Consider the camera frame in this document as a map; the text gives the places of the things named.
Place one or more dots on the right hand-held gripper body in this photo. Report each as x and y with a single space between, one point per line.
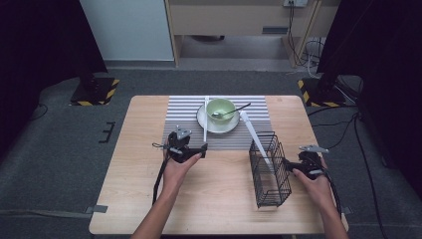
310 162

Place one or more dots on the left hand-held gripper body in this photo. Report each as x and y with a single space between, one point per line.
180 149

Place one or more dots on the person's left hand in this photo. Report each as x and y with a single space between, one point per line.
177 177

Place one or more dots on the person's right hand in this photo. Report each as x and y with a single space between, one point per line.
316 191

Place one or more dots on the white plate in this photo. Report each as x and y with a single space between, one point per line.
219 127

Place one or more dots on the metal spoon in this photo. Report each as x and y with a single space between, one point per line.
217 115

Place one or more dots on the grey striped placemat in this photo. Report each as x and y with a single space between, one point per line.
180 109

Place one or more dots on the green bowl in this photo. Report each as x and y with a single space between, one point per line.
220 108

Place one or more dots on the white long flat utensil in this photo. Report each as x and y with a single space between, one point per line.
253 132

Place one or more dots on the grey tape strip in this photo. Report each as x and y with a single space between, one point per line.
98 209
347 210

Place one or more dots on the black stand base hazard stripes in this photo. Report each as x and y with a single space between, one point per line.
320 93
94 91

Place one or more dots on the dark curtain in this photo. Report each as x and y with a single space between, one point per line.
40 49
381 66

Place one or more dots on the white panel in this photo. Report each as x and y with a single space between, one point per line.
129 30

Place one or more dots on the beige wooden desk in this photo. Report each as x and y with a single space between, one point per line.
232 20

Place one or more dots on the white wall socket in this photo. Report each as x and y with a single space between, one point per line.
295 2

